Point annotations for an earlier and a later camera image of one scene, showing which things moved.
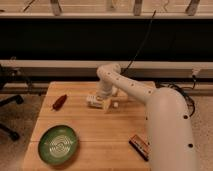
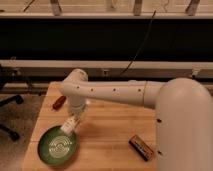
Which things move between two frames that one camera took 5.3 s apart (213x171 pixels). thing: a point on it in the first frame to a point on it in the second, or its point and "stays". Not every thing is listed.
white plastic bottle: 95,101 to 69,124
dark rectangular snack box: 142,147 stays
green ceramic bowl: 58,144 stays
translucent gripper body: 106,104 to 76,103
